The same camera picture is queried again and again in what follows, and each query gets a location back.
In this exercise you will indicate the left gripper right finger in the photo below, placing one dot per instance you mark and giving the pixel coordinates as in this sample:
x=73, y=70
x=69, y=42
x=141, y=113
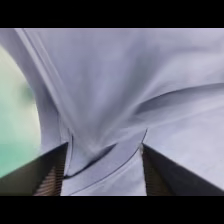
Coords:
x=170, y=178

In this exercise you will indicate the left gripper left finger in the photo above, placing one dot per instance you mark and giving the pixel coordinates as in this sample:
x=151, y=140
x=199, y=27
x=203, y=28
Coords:
x=40, y=176

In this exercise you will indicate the light blue shirt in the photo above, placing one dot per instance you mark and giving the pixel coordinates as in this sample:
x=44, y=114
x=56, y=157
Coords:
x=126, y=86

